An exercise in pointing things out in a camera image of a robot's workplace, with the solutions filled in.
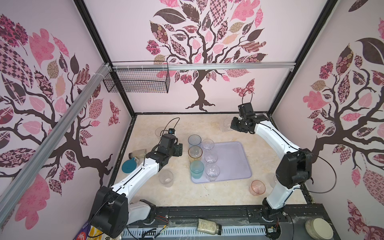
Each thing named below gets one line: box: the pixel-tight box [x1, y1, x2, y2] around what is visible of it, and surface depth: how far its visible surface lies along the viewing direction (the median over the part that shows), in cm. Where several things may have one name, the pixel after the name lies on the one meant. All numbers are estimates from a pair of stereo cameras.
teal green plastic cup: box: [190, 160, 205, 179], surface depth 89 cm
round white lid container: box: [305, 218, 334, 240], surface depth 67 cm
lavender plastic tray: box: [203, 141, 252, 182], surface depth 94 cm
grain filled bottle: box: [196, 218, 222, 235], surface depth 68 cm
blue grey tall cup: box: [188, 134, 202, 148], surface depth 91 cm
